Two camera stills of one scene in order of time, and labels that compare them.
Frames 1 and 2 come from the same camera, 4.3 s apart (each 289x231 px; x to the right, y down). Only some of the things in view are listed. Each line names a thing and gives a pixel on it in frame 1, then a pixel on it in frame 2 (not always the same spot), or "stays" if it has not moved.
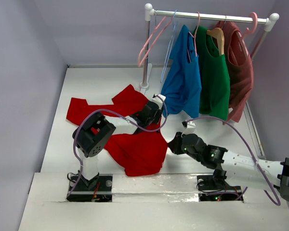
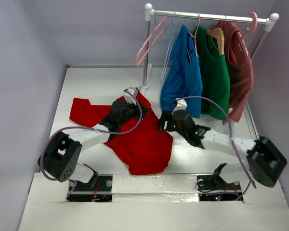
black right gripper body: x=177 y=142 to x=163 y=121
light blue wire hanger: x=169 y=48 stays
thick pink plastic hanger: x=255 y=18 stays
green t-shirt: x=214 y=98 stays
